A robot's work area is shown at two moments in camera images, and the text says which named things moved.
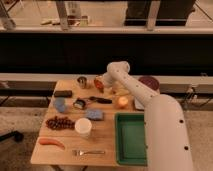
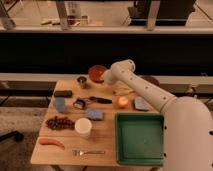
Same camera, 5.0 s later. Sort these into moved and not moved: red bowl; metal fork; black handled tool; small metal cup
Moved: red bowl
Not moved: metal fork; small metal cup; black handled tool
